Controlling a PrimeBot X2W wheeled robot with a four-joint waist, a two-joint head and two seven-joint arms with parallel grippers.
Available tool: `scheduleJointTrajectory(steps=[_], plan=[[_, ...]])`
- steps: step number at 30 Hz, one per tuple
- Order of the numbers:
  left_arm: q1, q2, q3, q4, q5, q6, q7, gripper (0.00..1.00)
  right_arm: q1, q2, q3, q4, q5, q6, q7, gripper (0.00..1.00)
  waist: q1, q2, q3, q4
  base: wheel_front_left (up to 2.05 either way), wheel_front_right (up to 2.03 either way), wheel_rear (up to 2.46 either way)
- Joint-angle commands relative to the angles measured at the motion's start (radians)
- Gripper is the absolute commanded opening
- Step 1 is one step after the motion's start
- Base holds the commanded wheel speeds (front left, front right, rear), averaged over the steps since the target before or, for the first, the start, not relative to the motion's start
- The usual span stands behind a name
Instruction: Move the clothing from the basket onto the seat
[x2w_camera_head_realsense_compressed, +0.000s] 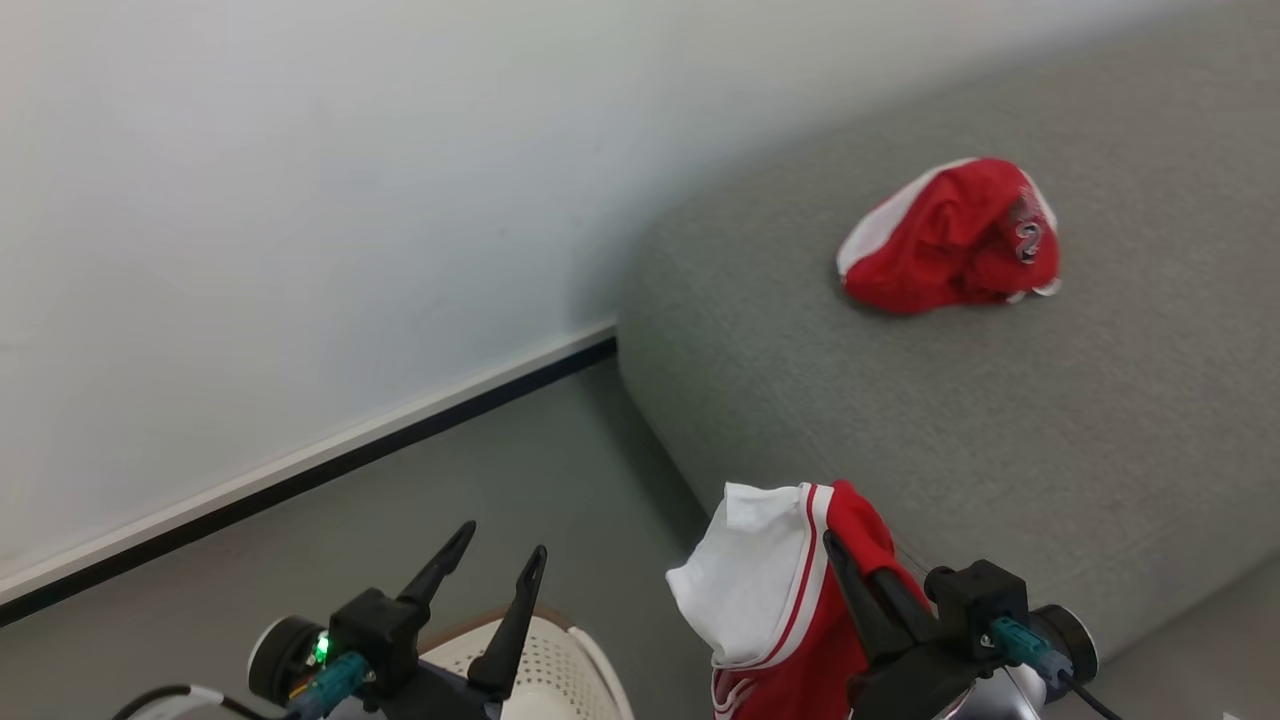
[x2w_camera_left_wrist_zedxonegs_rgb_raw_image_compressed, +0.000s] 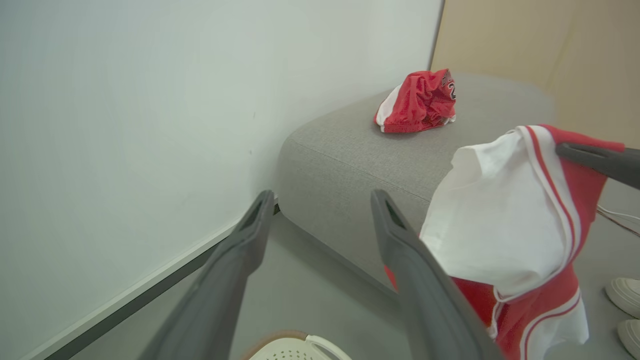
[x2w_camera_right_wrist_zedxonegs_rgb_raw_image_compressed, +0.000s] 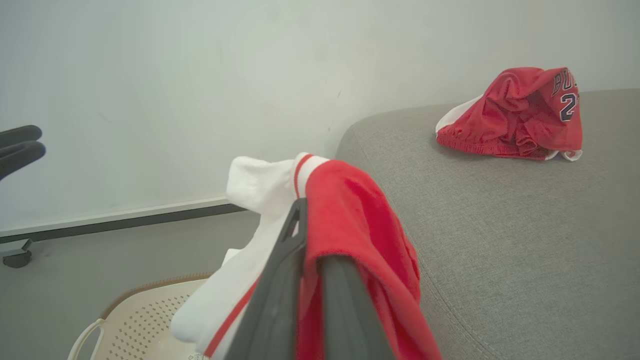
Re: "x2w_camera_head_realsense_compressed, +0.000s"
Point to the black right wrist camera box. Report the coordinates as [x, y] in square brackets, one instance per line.
[978, 605]

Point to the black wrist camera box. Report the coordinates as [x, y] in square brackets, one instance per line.
[978, 605]
[380, 630]

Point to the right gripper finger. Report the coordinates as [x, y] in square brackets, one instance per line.
[905, 600]
[862, 605]

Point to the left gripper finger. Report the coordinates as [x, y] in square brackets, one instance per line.
[515, 625]
[440, 567]

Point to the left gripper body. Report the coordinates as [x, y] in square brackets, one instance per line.
[440, 695]

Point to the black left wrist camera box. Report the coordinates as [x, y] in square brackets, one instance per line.
[380, 630]

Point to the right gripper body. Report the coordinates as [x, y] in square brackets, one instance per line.
[915, 680]

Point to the red garment with number print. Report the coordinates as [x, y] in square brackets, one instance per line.
[945, 245]

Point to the grey fabric sofa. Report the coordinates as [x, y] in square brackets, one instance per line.
[900, 400]

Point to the white and black baseboard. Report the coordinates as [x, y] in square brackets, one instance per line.
[300, 470]

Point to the cream perforated laundry basket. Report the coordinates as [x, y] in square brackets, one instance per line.
[570, 670]

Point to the red and white jersey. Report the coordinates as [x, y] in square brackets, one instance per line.
[760, 575]

